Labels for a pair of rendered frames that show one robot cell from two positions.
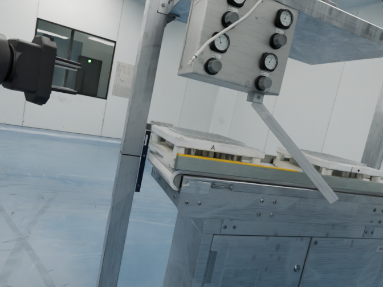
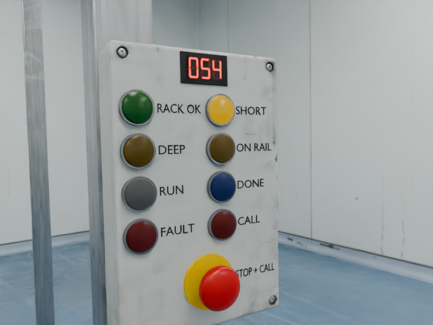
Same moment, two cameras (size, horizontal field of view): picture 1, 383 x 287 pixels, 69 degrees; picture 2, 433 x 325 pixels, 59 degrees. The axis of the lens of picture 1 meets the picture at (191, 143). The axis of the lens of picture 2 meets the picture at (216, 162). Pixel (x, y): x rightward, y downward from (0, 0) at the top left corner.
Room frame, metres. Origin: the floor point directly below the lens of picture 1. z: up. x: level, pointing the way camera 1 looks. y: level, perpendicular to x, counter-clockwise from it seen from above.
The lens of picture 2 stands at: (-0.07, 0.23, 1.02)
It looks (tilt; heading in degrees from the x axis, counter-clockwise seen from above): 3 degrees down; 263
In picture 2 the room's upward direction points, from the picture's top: 1 degrees counter-clockwise
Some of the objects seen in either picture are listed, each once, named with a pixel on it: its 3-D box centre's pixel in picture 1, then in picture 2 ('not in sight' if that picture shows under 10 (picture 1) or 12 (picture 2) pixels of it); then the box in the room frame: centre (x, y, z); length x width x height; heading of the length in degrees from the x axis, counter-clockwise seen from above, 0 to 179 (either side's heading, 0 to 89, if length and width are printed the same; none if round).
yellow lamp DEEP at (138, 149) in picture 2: not in sight; (138, 151); (-0.04, -0.09, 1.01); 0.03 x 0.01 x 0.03; 22
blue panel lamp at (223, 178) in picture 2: not in sight; (222, 187); (-0.12, -0.12, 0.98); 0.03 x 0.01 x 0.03; 22
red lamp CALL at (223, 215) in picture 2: not in sight; (223, 224); (-0.12, -0.12, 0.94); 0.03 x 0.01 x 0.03; 22
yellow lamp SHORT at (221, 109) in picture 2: not in sight; (221, 109); (-0.12, -0.12, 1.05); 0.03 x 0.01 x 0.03; 22
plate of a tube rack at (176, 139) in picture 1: (203, 140); not in sight; (0.78, -0.03, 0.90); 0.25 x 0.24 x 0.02; 23
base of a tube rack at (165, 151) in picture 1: (200, 157); not in sight; (0.78, -0.03, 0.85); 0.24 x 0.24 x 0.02; 23
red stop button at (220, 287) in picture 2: not in sight; (212, 283); (-0.10, -0.11, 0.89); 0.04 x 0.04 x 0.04; 22
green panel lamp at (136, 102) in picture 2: not in sight; (137, 107); (-0.04, -0.09, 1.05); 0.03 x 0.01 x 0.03; 22
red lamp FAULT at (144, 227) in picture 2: not in sight; (141, 236); (-0.04, -0.09, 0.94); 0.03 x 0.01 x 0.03; 22
